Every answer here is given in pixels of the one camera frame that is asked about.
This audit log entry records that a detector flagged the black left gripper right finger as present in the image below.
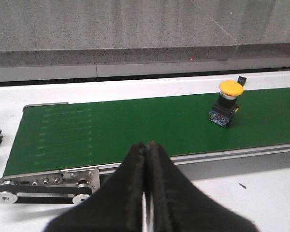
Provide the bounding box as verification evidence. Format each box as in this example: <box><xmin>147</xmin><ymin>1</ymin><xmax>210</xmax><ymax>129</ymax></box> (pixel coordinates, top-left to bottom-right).
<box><xmin>146</xmin><ymin>142</ymin><xmax>258</xmax><ymax>232</ymax></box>

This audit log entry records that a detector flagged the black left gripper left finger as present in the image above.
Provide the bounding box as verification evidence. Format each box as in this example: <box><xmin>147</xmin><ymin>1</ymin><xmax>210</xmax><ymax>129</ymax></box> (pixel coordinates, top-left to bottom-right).
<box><xmin>45</xmin><ymin>144</ymin><xmax>145</xmax><ymax>232</ymax></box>

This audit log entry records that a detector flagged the green conveyor belt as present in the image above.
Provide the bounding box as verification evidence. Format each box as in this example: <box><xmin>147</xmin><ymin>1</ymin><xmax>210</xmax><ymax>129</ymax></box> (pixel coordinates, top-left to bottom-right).
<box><xmin>3</xmin><ymin>88</ymin><xmax>290</xmax><ymax>176</ymax></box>

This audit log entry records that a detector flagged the yellow mushroom push button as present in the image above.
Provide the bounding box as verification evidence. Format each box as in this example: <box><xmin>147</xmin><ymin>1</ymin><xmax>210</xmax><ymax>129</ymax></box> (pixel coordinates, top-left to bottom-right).
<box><xmin>209</xmin><ymin>80</ymin><xmax>244</xmax><ymax>128</ymax></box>

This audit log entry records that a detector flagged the black sensor behind belt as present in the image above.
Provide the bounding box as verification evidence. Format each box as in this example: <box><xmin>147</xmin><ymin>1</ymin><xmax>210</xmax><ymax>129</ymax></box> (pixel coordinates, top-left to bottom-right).
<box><xmin>237</xmin><ymin>76</ymin><xmax>247</xmax><ymax>86</ymax></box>

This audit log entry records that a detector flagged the grey stone counter left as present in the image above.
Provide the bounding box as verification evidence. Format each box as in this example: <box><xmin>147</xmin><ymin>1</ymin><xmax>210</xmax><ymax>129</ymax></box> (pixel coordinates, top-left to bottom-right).
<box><xmin>0</xmin><ymin>0</ymin><xmax>237</xmax><ymax>67</ymax></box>

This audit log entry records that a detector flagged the conveyor end roller bracket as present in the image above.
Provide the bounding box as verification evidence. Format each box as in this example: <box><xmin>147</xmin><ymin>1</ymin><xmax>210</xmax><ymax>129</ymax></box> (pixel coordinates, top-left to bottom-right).
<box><xmin>0</xmin><ymin>166</ymin><xmax>100</xmax><ymax>204</ymax></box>

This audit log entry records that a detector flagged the aluminium conveyor side rail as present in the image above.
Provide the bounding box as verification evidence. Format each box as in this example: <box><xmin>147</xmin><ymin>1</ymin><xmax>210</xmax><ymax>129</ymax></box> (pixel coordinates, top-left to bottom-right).
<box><xmin>98</xmin><ymin>142</ymin><xmax>290</xmax><ymax>174</ymax></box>

